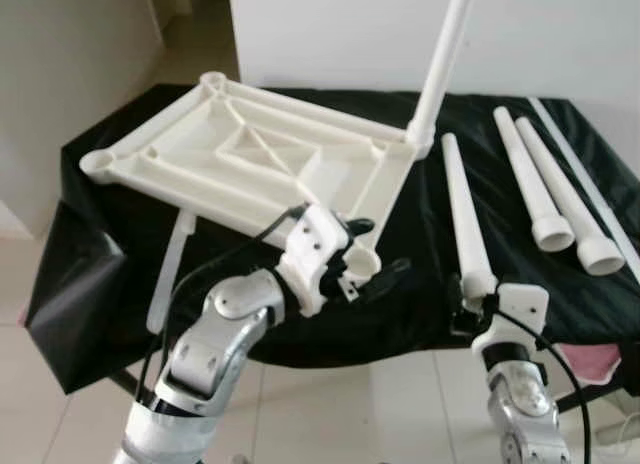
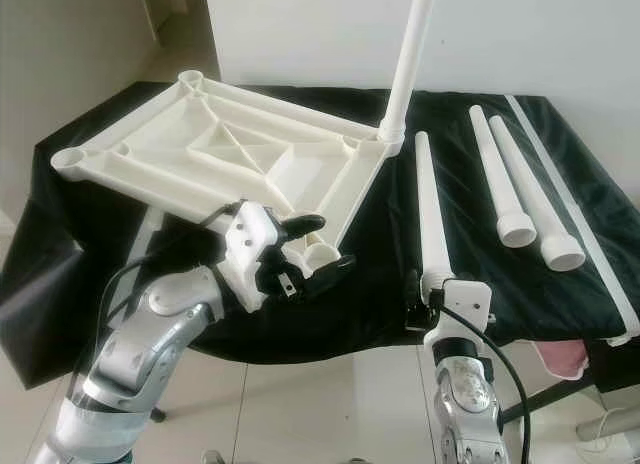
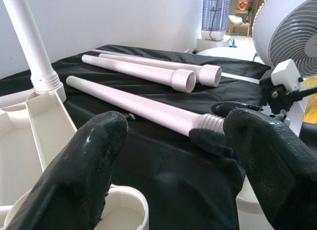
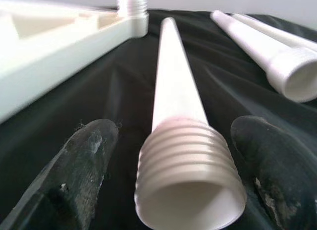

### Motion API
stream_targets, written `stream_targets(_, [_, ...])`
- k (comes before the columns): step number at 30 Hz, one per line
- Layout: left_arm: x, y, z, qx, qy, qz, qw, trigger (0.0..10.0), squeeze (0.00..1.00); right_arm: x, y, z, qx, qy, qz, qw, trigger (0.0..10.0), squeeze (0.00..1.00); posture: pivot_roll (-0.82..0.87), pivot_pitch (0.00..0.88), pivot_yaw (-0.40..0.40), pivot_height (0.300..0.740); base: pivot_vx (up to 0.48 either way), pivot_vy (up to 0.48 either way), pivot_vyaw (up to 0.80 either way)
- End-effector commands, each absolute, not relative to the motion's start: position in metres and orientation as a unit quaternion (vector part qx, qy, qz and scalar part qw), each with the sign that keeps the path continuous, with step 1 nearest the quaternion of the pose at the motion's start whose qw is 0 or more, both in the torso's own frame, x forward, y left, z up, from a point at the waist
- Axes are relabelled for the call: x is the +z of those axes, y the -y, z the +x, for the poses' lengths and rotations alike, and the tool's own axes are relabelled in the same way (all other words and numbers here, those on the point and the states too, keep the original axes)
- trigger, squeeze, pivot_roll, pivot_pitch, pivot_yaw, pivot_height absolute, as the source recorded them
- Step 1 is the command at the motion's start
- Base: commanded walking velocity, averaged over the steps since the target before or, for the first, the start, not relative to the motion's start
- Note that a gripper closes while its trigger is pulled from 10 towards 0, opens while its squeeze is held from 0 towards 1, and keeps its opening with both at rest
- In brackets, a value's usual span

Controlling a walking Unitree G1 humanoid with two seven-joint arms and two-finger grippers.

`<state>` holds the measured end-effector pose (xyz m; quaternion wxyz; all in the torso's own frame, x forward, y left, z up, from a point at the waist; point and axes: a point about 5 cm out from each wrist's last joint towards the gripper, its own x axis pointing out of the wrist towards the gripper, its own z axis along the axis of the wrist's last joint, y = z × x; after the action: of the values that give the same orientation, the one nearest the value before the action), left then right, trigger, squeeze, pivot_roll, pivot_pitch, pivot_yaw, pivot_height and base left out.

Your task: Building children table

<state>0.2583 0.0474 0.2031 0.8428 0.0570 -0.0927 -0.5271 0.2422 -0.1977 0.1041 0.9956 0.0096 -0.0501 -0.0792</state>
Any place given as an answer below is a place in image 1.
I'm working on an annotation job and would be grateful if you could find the white plastic table leg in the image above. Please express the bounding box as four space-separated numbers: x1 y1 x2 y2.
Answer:
404 0 480 155
515 117 627 277
441 133 499 301
493 106 576 253

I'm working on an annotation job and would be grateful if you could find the white plastic children table top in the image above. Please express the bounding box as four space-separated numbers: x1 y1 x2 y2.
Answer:
80 72 437 285

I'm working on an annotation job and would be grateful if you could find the black plastic table cover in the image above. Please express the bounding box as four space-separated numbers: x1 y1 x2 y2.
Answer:
25 84 640 395

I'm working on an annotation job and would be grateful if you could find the pink plastic object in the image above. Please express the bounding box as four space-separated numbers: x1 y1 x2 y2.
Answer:
555 344 624 386

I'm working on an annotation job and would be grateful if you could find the black metal table leg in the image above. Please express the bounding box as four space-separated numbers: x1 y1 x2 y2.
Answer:
615 369 640 397

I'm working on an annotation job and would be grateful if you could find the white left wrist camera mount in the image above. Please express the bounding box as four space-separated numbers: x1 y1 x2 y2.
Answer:
275 204 351 317

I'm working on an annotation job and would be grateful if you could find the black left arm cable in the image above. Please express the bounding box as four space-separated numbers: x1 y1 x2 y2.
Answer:
140 206 307 385

